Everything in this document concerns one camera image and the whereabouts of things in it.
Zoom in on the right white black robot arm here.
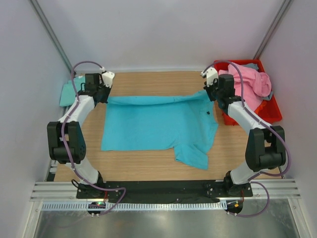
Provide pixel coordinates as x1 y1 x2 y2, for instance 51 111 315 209
201 71 286 196

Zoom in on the aluminium frame rail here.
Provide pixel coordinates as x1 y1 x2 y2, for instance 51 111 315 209
31 178 301 201

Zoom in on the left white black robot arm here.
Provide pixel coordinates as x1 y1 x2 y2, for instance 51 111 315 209
47 71 115 199

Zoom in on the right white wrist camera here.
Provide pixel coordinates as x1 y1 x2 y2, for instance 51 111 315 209
200 67 218 87

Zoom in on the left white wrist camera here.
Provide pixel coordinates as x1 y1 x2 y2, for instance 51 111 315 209
100 67 115 88

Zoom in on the grey t shirt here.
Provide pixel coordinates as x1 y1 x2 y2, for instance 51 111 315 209
244 63 273 101

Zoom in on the orange garment in bin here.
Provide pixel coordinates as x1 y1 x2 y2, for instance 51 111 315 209
254 100 267 115

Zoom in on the folded mint green t shirt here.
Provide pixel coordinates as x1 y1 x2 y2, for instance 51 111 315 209
59 76 85 107

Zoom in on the slotted white cable duct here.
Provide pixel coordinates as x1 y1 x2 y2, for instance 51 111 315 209
42 200 227 212

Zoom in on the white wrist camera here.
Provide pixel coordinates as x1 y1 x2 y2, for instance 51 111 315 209
200 67 218 87
100 67 115 88

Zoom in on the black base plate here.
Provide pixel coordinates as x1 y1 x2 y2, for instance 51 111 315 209
75 179 253 204

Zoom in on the blue t shirt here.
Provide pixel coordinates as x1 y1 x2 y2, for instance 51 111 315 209
101 91 218 170

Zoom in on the pink t shirt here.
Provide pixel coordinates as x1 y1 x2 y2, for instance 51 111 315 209
218 64 271 111

